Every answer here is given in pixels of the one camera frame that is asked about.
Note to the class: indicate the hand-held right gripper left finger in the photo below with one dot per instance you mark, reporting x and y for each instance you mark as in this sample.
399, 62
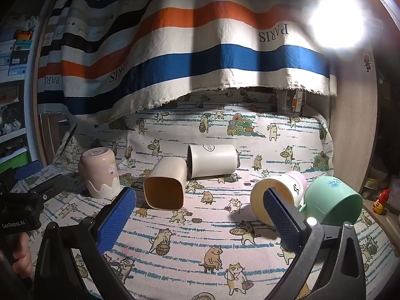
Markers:
116, 220

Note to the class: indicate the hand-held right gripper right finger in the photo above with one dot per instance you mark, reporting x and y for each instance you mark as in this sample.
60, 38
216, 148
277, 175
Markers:
282, 222

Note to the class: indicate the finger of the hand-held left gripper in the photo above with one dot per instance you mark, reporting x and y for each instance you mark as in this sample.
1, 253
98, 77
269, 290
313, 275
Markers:
29, 169

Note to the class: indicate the red figurine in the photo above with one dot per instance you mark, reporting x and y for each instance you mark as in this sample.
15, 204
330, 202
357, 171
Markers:
382, 202

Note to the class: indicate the white round cup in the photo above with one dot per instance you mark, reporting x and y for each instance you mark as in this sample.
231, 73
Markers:
214, 161

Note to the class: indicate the cartoon sticker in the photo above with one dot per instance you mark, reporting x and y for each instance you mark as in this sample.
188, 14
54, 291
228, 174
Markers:
367, 61

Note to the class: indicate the beige square cup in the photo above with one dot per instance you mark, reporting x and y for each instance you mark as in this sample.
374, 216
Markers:
164, 187

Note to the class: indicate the bright lamp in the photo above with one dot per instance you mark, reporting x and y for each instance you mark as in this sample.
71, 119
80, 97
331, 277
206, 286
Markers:
337, 18

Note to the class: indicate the clear plastic container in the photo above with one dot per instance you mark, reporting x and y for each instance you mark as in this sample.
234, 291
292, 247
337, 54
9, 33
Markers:
291, 100

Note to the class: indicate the striped cloth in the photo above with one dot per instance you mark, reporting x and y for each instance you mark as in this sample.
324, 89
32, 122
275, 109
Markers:
175, 47

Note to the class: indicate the green storage bin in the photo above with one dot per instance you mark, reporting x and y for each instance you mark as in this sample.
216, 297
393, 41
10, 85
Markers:
14, 157

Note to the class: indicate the person's left hand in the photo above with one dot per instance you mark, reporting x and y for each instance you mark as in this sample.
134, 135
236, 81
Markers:
22, 257

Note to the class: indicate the cat printed cloth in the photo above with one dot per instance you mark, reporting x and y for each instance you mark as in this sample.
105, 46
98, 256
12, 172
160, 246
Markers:
193, 250

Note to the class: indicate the stack of storage boxes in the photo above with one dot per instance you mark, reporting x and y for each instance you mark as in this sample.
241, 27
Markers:
14, 53

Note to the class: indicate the pink cup with white trim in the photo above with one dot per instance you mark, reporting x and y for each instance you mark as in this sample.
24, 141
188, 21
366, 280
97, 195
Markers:
99, 175

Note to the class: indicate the cream cup with pink base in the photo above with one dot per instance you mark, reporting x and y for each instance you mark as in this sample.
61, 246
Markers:
269, 203

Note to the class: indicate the thin black rod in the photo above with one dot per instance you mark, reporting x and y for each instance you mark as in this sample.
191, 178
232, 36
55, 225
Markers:
67, 139

